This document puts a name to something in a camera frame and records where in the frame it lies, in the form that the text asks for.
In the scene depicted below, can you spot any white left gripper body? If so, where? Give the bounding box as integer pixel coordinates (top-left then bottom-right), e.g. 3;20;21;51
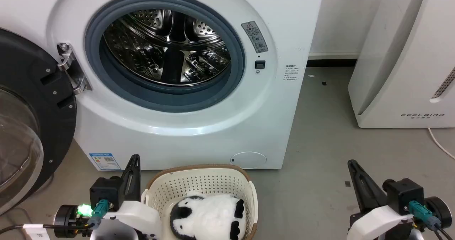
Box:
53;200;164;240

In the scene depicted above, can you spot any white Feelbird appliance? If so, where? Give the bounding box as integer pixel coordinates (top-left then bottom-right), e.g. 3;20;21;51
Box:
348;0;455;129

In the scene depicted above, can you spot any grey rubber door gasket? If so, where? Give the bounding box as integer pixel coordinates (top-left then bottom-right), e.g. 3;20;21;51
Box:
84;0;246;113

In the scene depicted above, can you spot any washing machine door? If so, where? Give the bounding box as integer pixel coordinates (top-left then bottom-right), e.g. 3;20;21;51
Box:
0;28;77;215

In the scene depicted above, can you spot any black and white plush panda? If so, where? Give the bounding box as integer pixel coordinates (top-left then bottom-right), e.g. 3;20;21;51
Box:
169;194;246;240

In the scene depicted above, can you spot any grey warning sticker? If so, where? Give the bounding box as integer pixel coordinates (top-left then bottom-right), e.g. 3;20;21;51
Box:
241;21;269;54

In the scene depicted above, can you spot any silver metal door hinge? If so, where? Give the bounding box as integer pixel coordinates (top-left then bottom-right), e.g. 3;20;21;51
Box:
57;43;93;95

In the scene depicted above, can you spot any white power cable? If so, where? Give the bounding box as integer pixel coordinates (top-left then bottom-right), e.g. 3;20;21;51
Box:
427;127;455;161

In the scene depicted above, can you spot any round white filter cover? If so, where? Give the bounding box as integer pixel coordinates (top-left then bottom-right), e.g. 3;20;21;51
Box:
230;151;267;170

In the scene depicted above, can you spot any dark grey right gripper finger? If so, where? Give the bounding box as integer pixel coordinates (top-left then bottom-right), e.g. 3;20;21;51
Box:
347;159;388;214

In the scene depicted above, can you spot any blue energy label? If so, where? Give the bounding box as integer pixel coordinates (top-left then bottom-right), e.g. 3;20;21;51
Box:
89;153;122;171

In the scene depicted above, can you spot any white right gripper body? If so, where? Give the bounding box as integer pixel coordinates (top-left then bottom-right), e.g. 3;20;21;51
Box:
348;196;453;240

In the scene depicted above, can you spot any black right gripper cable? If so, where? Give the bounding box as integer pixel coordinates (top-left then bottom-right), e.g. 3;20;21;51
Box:
408;201;455;240

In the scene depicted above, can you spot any stainless steel washing machine drum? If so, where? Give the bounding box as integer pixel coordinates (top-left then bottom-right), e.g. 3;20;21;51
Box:
103;9;232;86

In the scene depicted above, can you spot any white front-load washing machine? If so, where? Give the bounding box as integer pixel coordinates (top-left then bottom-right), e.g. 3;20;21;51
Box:
0;0;326;171

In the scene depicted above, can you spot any small text sticker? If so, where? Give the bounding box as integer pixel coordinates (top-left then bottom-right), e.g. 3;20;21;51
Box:
284;65;301;82

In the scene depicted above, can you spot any white plastic laundry basket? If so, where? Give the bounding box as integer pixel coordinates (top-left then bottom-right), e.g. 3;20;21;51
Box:
141;164;258;240

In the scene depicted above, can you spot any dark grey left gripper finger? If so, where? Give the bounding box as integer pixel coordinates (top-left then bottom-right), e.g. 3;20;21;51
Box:
121;154;141;202

